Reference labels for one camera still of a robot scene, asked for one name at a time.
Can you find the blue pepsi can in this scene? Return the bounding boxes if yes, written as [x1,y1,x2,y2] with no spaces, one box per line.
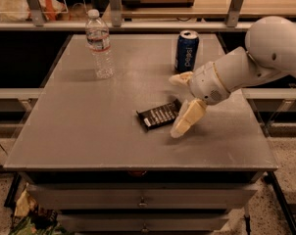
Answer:
[174,30,199,72]

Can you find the black rxbar chocolate bar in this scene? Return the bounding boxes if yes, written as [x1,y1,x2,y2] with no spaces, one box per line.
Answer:
[137,99,181,130]

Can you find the colourful bags on floor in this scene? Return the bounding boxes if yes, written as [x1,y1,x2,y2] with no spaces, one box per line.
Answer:
[9,190,74,235]

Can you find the white and orange plastic bag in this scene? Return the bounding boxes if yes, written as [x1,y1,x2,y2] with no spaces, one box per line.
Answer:
[0,0,68,22]

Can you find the drawer knob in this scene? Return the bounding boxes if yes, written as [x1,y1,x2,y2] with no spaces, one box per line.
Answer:
[138,197,148,208]
[141,224,149,233]

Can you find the metal rail bracket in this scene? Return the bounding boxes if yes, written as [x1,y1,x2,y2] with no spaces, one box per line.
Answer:
[225,0,244,27]
[109,0,123,26]
[26,0,46,26]

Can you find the grey drawer cabinet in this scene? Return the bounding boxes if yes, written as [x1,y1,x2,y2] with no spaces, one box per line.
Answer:
[5,34,277,234]

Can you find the left metal rail bracket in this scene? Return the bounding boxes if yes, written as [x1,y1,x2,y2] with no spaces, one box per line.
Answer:
[26,0,46,26]

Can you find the lower drawer knob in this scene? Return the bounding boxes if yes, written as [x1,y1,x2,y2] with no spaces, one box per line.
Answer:
[141,224,149,233]

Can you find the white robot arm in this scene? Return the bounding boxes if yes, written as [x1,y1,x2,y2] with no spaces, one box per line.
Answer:
[170,16,296,138]

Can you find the clear plastic water bottle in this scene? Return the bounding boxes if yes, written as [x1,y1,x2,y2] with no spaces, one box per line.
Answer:
[85,9,114,79]

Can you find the upper drawer knob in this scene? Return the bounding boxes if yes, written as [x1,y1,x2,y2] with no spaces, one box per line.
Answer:
[138,197,148,208]

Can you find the middle metal rail bracket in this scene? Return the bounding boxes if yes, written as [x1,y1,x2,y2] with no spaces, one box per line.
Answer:
[109,0,123,26]

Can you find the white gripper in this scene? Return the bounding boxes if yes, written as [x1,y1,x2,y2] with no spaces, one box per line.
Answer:
[169,62,230,138]

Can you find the right metal rail bracket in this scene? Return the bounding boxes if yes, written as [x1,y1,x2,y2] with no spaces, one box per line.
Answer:
[225,0,244,27]

